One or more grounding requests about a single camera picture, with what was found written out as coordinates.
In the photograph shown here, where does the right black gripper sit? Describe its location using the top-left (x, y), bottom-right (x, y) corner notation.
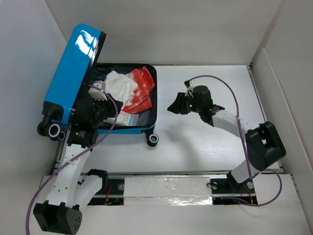
top-left (167, 93), bottom-right (202, 115)

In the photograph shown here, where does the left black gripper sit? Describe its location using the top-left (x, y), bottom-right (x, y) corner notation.
top-left (91, 93), bottom-right (123, 127)

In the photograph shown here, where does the white tissue pack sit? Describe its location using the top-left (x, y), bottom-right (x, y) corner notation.
top-left (103, 111), bottom-right (139, 126)

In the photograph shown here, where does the red white patterned cloth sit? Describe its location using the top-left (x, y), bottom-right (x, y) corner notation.
top-left (123, 66), bottom-right (155, 114)

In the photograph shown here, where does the blue hard-shell suitcase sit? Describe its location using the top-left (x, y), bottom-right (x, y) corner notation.
top-left (37, 24), bottom-right (159, 147)

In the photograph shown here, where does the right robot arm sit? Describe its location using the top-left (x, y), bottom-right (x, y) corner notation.
top-left (167, 86), bottom-right (286, 192)

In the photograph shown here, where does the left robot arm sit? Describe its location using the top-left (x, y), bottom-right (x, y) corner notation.
top-left (33, 96), bottom-right (123, 235)

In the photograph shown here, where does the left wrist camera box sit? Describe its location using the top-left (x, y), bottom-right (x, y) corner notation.
top-left (88, 80), bottom-right (107, 101)

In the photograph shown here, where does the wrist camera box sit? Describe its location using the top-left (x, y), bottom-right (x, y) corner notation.
top-left (184, 80), bottom-right (196, 97)
top-left (88, 80), bottom-right (107, 101)

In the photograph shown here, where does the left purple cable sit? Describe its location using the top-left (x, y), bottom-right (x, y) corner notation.
top-left (25, 84), bottom-right (120, 235)

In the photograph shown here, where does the purple cable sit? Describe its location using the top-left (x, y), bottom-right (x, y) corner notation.
top-left (187, 75), bottom-right (283, 208)
top-left (25, 84), bottom-right (120, 235)

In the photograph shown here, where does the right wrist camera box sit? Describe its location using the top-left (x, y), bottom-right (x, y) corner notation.
top-left (184, 80), bottom-right (196, 97)

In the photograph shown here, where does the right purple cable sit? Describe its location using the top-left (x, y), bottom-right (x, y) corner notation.
top-left (187, 75), bottom-right (283, 208)

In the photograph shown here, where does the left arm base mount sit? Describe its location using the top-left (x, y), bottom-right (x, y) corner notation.
top-left (104, 179), bottom-right (125, 206)

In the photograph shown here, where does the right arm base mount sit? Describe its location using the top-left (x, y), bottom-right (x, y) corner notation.
top-left (206, 178), bottom-right (258, 205)

